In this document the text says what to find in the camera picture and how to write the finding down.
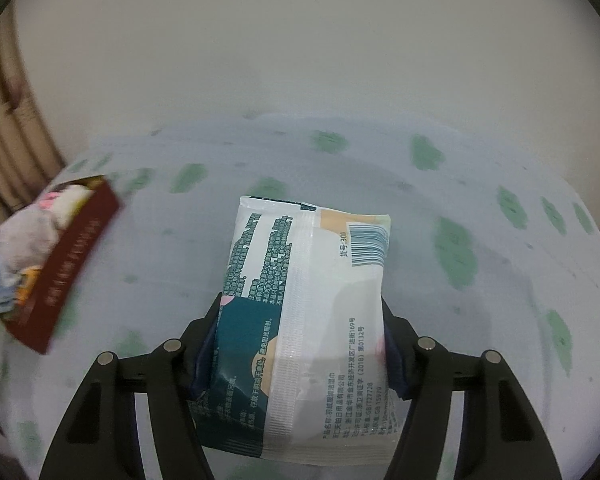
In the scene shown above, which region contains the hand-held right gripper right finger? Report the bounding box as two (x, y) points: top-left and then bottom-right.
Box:
(380, 300), (553, 480)

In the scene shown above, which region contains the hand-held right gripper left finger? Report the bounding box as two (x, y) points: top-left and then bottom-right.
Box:
(39, 292), (226, 480)

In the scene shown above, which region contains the teal and white wipes packet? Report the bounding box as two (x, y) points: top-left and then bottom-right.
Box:
(189, 195), (406, 466)

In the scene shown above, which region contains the red tin box gold inside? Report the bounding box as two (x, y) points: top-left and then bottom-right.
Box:
(0, 175), (121, 356)

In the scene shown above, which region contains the white fluffy cloth roll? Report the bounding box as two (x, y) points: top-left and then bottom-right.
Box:
(40, 185), (88, 221)

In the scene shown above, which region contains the blue terry towel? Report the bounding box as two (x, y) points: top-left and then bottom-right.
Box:
(0, 210), (63, 311)

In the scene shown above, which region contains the light blue tree-print tablecloth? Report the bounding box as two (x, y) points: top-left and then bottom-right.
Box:
(0, 110), (600, 480)

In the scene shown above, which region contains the beige printed curtain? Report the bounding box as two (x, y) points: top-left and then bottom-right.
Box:
(0, 10), (66, 221)

